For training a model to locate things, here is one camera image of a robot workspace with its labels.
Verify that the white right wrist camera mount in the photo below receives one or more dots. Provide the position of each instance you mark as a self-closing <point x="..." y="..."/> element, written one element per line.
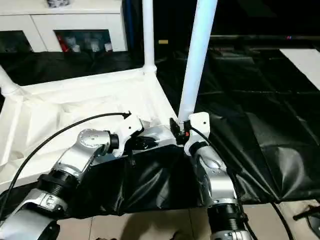
<point x="200" y="125"/>

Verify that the white flat sheet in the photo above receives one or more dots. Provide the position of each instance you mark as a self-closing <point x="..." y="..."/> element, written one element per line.
<point x="305" y="65"/>

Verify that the black floor stand base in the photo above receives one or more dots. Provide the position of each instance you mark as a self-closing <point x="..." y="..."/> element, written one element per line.
<point x="313" y="220"/>

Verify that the white plastic table top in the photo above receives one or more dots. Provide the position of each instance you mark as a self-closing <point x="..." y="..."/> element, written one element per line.
<point x="75" y="100"/>

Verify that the white glass-door cabinet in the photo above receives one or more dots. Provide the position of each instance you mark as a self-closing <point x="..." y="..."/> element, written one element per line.
<point x="37" y="22"/>

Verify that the small tan label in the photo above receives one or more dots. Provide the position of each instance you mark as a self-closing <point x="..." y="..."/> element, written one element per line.
<point x="162" y="42"/>

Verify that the long black bar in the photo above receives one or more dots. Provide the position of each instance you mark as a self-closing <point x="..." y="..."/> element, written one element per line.
<point x="270" y="38"/>

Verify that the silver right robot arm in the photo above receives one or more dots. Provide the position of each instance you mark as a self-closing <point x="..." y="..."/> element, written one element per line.
<point x="217" y="180"/>

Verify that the white plastic table leg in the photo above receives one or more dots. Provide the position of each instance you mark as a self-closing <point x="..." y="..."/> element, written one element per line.
<point x="6" y="82"/>
<point x="197" y="50"/>
<point x="148" y="32"/>

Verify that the red bottle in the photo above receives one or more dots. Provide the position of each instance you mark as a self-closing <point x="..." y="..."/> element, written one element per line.
<point x="61" y="43"/>

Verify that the dark objects on cabinet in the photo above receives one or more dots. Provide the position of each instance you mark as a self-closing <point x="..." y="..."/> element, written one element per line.
<point x="58" y="3"/>

